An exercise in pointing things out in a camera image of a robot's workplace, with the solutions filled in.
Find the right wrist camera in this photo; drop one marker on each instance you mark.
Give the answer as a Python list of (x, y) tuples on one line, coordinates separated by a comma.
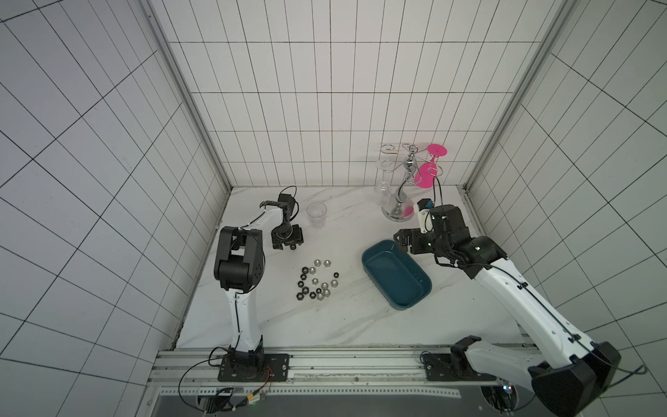
[(422, 210)]

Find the base mounting plate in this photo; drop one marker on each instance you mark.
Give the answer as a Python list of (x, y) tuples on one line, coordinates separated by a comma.
[(442, 368), (242, 367)]

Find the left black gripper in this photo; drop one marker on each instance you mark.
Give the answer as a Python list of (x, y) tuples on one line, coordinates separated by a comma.
[(296, 238)]

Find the pink wine glass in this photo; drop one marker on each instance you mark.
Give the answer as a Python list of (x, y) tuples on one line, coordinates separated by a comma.
[(428, 170)]

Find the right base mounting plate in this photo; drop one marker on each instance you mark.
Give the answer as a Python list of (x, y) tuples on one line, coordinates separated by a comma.
[(442, 368)]

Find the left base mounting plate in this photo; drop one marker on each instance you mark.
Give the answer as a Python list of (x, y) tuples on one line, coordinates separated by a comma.
[(242, 367)]

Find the teal storage box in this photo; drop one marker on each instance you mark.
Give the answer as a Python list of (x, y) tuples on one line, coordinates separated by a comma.
[(397, 276)]

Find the silver glass rack stand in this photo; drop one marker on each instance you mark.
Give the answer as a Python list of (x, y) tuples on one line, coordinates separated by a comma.
[(408, 157)]

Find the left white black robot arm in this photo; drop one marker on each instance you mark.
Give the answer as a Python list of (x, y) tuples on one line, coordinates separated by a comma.
[(240, 264)]

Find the clear plastic cup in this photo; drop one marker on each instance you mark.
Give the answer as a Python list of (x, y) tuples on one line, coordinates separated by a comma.
[(316, 213)]

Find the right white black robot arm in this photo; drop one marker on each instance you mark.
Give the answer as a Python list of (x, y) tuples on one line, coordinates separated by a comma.
[(570, 370)]

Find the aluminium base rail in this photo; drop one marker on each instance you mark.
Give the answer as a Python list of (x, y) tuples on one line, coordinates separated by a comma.
[(335, 370)]

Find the clear wine glass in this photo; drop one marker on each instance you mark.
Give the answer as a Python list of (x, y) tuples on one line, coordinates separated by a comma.
[(382, 189)]

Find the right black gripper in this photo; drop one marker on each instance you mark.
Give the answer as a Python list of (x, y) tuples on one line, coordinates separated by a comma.
[(417, 241)]

